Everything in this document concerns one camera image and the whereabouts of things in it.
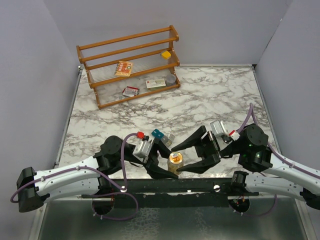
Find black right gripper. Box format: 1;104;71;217
171;126;244;173

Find green white cardboard box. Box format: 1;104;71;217
145;78;167;91

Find yellow block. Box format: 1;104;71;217
160;50;172;60

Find orange spiral notebook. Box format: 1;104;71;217
114;61;134;77

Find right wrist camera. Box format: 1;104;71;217
210;120;240;144

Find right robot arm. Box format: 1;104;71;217
171;121;320;210

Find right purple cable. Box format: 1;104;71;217
234;102;320;218

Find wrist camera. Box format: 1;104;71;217
210;120;240;144
133;131;152;159

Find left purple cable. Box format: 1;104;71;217
9;133;140;221

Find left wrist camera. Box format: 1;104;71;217
133;131;152;159

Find wooden three-tier shelf rack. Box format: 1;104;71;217
76;25;181;109

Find red white staples box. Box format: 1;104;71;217
122;86;140;97

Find purple cable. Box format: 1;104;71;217
234;102;320;218
9;133;140;221

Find teal pill organizer box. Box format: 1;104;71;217
151;129;175;147

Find clear pill bottle gold lid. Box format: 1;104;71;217
167;152;184;176

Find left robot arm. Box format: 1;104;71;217
10;132;178;213

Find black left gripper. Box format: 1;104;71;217
122;138;183;179

